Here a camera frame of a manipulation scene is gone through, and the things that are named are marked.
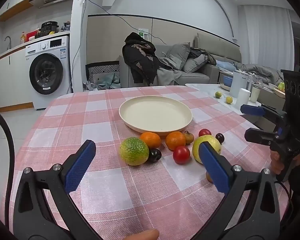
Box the white marble coffee table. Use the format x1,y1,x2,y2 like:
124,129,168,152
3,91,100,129
185,82,263,113

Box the black jacket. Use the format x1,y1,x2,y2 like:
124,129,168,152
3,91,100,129
122,32,160,85

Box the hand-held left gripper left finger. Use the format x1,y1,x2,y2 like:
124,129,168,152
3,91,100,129
13,140,108,240

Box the large grey cushion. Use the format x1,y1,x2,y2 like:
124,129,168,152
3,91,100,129
166,42,191,70

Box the person's left hand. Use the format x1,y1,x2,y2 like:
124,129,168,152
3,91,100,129
126,229,160,240

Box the pink checked tablecloth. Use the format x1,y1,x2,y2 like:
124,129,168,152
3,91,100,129
9,85,290,240

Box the orange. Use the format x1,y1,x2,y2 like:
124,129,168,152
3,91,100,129
140,132,162,149
165,131,186,151

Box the thick black cable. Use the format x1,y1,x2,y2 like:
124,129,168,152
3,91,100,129
0,105,15,233

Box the white curtain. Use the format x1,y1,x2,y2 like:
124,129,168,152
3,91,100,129
240,5,294,65

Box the small brown fruit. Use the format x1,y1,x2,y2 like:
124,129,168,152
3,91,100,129
184,131,195,145

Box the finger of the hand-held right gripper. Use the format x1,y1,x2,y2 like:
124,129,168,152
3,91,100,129
244,128,280,146
241,104,287,130

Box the rough green round fruit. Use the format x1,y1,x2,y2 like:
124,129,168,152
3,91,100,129
119,137,150,166

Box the dark clothes pile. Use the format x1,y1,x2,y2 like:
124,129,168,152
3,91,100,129
190,47,217,65

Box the cream round plate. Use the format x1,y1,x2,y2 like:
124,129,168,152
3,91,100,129
119,95,192,133

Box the patterned storage box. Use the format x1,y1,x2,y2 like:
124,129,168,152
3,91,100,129
85,61,120,84

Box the grey blanket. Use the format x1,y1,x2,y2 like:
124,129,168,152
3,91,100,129
156,56,183,85

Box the white kettle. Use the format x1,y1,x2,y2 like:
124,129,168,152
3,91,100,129
230,70,250,98

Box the black pressure cooker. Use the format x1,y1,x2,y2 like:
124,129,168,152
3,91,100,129
39,21,58,37

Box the grey duvet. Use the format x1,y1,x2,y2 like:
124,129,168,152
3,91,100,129
236,64,284,83

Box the white kitchen cabinet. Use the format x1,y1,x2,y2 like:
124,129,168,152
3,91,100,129
0,52,33,110

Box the fruit bowl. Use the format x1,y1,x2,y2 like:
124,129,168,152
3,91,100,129
274,82,287,98

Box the white washing machine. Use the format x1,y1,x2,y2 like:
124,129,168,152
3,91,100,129
25,35,72,110

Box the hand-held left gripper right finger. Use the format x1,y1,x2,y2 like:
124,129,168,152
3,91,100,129
190,141,282,240

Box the crumpled paper bags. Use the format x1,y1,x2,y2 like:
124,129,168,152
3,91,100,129
84,72,120,90

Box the white cup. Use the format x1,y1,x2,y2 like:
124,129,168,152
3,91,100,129
236,88,251,108

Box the large red tomato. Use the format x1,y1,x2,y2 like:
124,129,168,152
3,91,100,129
173,146,191,165

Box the grey sofa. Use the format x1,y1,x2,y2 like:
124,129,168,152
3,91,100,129
119,34,242,88

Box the red box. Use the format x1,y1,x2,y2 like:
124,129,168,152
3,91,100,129
26,30,39,42

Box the yellow-green smooth fruit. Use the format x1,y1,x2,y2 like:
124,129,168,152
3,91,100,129
192,135,222,164

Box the thin wall cable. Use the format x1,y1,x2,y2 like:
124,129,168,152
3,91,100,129
75,0,165,45

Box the small grey cushion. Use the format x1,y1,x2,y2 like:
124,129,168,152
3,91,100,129
182,54,210,73

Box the wooden wall cabinet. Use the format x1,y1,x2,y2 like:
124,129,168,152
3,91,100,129
0,0,33,22

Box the glass cup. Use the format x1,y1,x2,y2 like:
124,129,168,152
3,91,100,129
250,85,262,103

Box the light blue pillow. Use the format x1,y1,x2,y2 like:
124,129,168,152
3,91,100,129
216,60,237,72

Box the person's right hand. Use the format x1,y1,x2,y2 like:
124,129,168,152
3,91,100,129
269,149,300,175

